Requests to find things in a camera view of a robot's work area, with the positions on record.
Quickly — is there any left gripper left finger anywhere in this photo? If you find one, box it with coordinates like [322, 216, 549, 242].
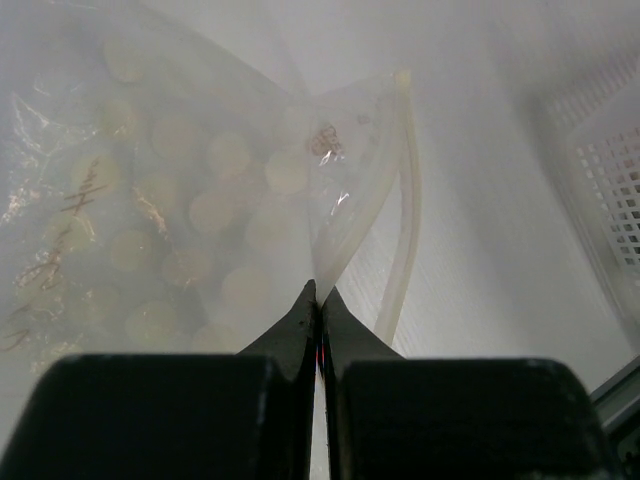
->
[1, 282, 318, 479]

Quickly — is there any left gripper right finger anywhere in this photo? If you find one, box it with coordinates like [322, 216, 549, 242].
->
[321, 291, 618, 479]

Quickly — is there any clear zip top bag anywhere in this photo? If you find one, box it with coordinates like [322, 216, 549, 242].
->
[1, 1, 421, 372]

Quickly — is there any white perforated plastic basket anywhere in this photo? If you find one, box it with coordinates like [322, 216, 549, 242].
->
[523, 48, 639, 346]

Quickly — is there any aluminium rail frame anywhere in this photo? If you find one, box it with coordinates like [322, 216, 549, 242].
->
[590, 356, 639, 479]

